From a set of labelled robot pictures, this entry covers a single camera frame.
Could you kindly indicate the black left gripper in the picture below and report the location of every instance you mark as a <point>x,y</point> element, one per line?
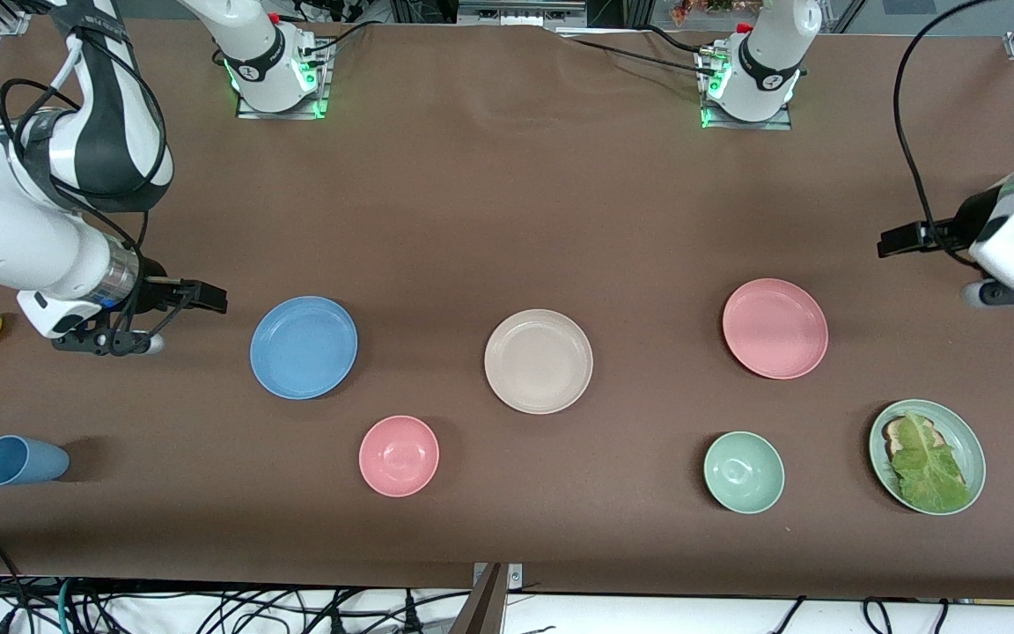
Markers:
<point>966,220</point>

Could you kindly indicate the dark pole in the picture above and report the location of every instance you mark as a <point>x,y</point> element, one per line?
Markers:
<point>482,608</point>

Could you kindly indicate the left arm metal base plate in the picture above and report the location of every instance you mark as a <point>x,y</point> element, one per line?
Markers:
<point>784,123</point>

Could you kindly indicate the blue plate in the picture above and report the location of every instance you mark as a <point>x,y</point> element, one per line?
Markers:
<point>303,348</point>

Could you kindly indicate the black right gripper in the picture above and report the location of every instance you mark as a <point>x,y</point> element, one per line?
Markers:
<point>151,291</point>

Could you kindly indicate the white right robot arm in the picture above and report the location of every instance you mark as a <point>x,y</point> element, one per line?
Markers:
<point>32,229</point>

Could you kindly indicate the toast slice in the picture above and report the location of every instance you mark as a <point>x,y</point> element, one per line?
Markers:
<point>892,431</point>

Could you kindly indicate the silver metal box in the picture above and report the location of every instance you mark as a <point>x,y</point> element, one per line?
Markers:
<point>520,11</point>

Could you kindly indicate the blue cup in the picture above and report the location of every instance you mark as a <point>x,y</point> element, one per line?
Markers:
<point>23,460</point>

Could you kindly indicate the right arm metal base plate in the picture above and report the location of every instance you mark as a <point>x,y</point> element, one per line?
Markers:
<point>322,88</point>

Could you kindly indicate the silver bracket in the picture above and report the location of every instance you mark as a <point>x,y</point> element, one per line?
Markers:
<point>515,576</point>

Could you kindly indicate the pink bowl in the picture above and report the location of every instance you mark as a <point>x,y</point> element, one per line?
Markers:
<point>399,456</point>

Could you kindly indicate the brown tablecloth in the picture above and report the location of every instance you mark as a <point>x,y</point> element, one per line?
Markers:
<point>472,220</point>

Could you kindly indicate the orange flowers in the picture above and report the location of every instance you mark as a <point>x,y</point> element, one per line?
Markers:
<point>709,9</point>

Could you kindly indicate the green bowl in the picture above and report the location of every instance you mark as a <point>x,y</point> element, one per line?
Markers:
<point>744,472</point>

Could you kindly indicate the green plate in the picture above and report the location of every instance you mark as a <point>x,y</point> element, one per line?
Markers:
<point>969,440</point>

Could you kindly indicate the green lettuce leaf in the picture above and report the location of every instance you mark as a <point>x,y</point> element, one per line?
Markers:
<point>929,467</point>

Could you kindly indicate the pink plate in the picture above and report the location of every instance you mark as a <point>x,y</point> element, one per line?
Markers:
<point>775,328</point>

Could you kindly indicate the beige plate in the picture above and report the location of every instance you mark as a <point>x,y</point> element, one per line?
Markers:
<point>539,361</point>

